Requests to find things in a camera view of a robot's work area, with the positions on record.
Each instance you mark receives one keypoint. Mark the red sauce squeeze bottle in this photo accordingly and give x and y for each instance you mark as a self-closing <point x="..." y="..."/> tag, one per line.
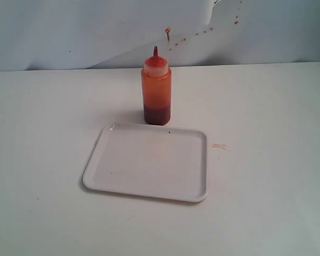
<point x="156" y="82"/>

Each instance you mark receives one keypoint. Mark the white rectangular plastic tray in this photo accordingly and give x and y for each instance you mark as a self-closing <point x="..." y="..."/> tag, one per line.
<point x="149" y="161"/>

